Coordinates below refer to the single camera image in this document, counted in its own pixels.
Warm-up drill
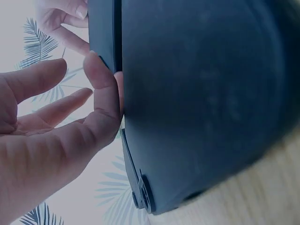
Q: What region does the person's right hand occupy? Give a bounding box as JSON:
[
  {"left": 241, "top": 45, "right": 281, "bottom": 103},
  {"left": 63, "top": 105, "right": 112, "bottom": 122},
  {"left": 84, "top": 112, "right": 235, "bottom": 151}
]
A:
[{"left": 37, "top": 0, "right": 91, "bottom": 56}]

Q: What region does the person's left hand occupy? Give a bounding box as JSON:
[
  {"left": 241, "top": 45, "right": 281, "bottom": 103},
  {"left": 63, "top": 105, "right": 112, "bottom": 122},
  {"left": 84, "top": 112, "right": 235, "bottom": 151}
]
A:
[{"left": 0, "top": 51, "right": 125, "bottom": 225}]

